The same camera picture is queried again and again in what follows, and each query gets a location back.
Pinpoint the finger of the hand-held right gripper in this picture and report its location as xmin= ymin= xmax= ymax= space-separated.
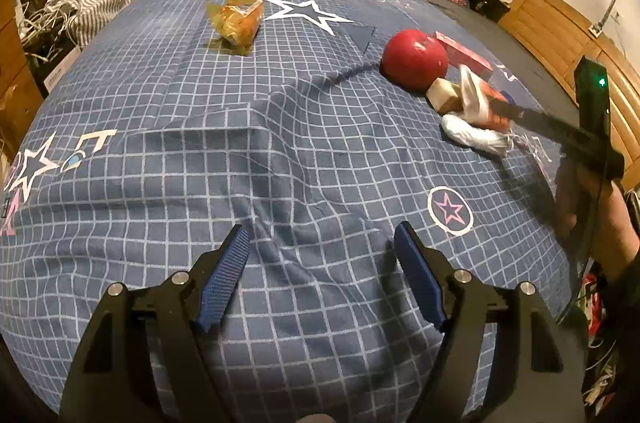
xmin=491 ymin=100 xmax=602 ymax=154

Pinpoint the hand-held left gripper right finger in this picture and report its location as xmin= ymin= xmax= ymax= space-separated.
xmin=393 ymin=221 xmax=587 ymax=423

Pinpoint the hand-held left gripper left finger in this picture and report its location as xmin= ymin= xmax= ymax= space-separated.
xmin=60 ymin=224 xmax=251 ymax=423

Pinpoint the red orange packet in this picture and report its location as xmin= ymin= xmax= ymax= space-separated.
xmin=481 ymin=82 xmax=517 ymax=130

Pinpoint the white tissue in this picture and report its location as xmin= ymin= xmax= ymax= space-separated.
xmin=439 ymin=113 xmax=517 ymax=158

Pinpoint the white plastic wrapper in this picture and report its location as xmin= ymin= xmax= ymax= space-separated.
xmin=457 ymin=66 xmax=502 ymax=125

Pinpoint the person's right forearm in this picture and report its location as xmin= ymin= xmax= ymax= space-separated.
xmin=595 ymin=182 xmax=640 ymax=286

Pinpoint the person's right hand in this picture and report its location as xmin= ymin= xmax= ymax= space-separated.
xmin=553 ymin=159 xmax=602 ymax=240

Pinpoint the wooden headboard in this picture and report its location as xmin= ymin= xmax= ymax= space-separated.
xmin=499 ymin=0 xmax=640 ymax=171

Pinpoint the beige wooden block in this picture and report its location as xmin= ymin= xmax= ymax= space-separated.
xmin=426 ymin=78 xmax=464 ymax=114

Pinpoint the long red box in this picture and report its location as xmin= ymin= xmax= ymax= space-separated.
xmin=434 ymin=30 xmax=495 ymax=78

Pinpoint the blue checked star bedsheet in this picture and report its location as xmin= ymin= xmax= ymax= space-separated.
xmin=0 ymin=0 xmax=583 ymax=423

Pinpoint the red apple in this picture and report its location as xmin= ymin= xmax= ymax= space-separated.
xmin=380 ymin=29 xmax=450 ymax=92

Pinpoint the yellow plastic wrapper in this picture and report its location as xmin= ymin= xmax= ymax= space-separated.
xmin=206 ymin=0 xmax=266 ymax=55

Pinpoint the white cardboard box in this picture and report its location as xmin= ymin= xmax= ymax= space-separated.
xmin=42 ymin=47 xmax=82 ymax=100

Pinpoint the wooden drawer cabinet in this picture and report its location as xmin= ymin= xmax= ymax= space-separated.
xmin=0 ymin=0 xmax=48 ymax=159

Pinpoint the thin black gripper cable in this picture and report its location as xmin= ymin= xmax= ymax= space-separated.
xmin=559 ymin=143 xmax=620 ymax=325

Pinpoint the tangle of white cables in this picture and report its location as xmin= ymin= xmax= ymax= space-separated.
xmin=14 ymin=0 xmax=78 ymax=71

